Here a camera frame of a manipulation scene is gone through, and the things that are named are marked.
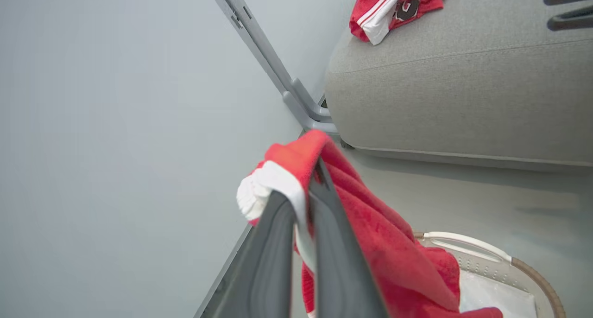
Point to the red garment with white stripes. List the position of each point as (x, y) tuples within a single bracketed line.
[(375, 3)]

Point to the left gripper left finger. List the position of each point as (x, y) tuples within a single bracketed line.
[(264, 271)]

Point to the grey partition post double foot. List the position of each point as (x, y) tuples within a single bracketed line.
[(266, 54)]

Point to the white cloth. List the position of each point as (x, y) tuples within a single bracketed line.
[(495, 295)]

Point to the white wicker-rimmed laundry basket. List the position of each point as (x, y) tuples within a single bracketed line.
[(491, 262)]

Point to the grey fabric sofa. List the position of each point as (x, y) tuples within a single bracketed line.
[(463, 100)]

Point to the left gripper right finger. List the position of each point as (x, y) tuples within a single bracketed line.
[(338, 262)]

